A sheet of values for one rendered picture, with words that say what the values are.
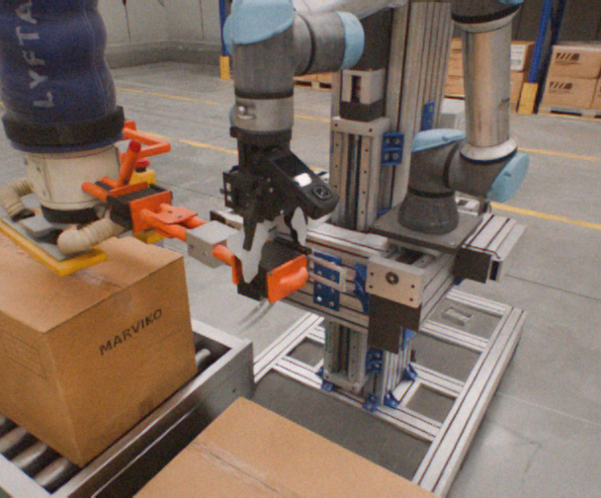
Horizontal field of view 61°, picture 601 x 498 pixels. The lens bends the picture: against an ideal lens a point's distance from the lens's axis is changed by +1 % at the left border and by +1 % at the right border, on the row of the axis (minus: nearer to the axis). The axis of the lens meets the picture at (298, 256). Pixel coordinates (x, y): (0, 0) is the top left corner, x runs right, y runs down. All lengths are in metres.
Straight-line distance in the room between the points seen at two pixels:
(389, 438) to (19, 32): 1.54
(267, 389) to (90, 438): 0.82
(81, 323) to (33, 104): 0.46
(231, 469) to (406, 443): 0.73
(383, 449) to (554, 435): 0.80
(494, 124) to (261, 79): 0.60
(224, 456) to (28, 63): 0.95
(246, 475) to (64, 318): 0.55
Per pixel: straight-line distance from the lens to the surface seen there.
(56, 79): 1.08
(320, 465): 1.34
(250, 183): 0.68
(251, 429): 1.42
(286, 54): 0.65
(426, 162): 1.24
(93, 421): 1.36
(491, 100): 1.09
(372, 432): 1.88
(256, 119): 0.65
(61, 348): 1.21
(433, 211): 1.27
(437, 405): 2.02
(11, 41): 1.09
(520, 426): 2.35
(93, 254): 1.10
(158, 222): 0.91
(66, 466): 1.45
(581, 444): 2.38
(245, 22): 0.64
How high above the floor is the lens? 1.57
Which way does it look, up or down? 28 degrees down
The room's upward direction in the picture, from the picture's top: straight up
